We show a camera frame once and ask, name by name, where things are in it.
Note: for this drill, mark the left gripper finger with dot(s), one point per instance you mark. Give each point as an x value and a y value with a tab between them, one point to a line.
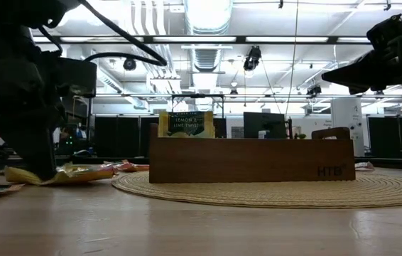
34	142

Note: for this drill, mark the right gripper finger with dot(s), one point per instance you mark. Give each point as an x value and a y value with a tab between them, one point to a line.
357	73

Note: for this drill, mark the orange and white tea packet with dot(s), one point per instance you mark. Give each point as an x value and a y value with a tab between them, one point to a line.
364	166

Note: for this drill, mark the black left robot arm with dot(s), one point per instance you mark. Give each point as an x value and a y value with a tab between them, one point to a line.
9	14

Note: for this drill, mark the person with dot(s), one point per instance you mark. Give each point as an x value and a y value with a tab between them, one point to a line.
66	137

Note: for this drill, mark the white pillar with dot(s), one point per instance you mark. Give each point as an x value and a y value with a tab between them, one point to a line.
347	124

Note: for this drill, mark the black overhead crossbeam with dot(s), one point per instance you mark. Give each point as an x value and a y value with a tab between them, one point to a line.
293	39

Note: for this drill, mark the dark partition panels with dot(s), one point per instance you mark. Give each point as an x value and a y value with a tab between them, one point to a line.
394	137
123	137

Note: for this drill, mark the black monitor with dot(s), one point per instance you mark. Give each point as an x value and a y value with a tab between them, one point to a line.
263	125

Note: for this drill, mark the round woven straw placemat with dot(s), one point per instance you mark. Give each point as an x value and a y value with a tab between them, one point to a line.
275	195

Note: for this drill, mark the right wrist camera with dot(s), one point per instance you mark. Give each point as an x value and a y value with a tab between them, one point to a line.
384	32

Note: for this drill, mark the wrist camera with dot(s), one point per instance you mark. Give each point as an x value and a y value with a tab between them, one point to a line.
384	32
80	78

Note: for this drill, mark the small black ceiling camera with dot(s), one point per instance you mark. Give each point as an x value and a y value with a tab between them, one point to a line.
314	89

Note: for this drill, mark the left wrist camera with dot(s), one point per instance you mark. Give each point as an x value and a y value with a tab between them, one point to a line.
80	78

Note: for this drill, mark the black aluminium table frame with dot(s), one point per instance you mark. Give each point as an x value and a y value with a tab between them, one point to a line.
400	163

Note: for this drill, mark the black overhead camera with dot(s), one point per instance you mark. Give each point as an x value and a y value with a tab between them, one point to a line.
252	58

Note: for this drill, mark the black dome ceiling camera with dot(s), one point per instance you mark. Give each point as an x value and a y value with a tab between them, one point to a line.
129	64

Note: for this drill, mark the silver ventilation duct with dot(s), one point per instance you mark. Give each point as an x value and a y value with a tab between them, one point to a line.
206	32

